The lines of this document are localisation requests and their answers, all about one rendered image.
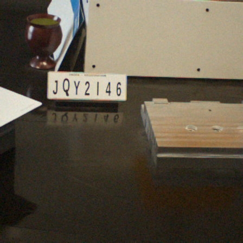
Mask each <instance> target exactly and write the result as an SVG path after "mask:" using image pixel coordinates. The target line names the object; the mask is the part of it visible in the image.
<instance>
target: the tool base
mask: <svg viewBox="0 0 243 243"><path fill-rule="evenodd" d="M152 101H153V102H154V104H170V102H168V100H167V99H155V98H153V99H152ZM140 113H141V116H142V120H143V123H144V127H145V131H146V135H147V137H148V141H149V144H150V148H151V152H152V156H153V158H154V162H155V166H156V168H195V169H210V168H240V169H243V156H169V155H157V154H156V150H155V146H154V143H153V140H152V136H151V133H150V129H149V126H148V122H147V119H146V116H145V113H144V105H141V112H140Z"/></svg>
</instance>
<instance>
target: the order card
mask: <svg viewBox="0 0 243 243"><path fill-rule="evenodd" d="M126 83H127V74H118V73H82V72H48V88H47V98H48V99H76V100H119V101H125V100H126Z"/></svg>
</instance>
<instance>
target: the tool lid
mask: <svg viewBox="0 0 243 243"><path fill-rule="evenodd" d="M144 113H145V116H146V119H147V122H148V126H149V129H150V133H151V136H152V140H153V143H154V146H155V150H156V154H157V155H169V156H243V132H241V131H238V130H243V104H221V103H220V102H219V101H191V102H189V103H176V102H170V104H154V102H153V101H145V102H144ZM187 129H194V130H195V131H189V130H187ZM213 129H218V130H220V132H217V131H213Z"/></svg>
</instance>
